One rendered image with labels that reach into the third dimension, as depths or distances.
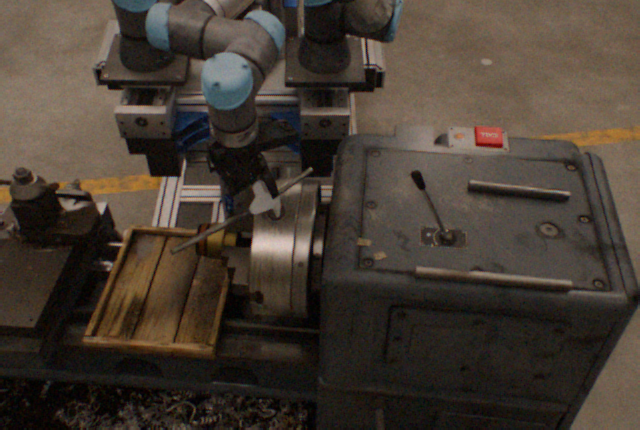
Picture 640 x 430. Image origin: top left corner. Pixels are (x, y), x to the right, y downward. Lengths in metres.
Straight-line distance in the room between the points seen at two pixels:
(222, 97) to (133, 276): 0.88
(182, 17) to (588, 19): 3.73
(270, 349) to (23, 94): 2.66
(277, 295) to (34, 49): 3.12
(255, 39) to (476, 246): 0.60
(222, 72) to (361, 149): 0.59
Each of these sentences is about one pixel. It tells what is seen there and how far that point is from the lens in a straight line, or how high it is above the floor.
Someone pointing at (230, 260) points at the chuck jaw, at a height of 1.10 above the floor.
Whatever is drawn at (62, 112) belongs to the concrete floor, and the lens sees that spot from 3.86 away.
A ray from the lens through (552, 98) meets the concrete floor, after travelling 3.96.
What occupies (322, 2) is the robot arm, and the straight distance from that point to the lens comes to 1.84.
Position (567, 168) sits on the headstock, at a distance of 1.61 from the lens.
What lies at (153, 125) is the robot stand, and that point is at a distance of 1.95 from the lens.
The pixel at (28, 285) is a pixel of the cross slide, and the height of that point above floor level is 0.97.
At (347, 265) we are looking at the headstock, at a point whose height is 1.25.
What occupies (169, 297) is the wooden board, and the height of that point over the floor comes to 0.88.
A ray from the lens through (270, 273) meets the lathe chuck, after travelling 1.45.
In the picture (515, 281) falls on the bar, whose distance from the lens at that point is 1.34.
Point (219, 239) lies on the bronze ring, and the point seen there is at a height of 1.11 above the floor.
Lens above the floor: 2.30
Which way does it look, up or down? 46 degrees down
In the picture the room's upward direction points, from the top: 1 degrees clockwise
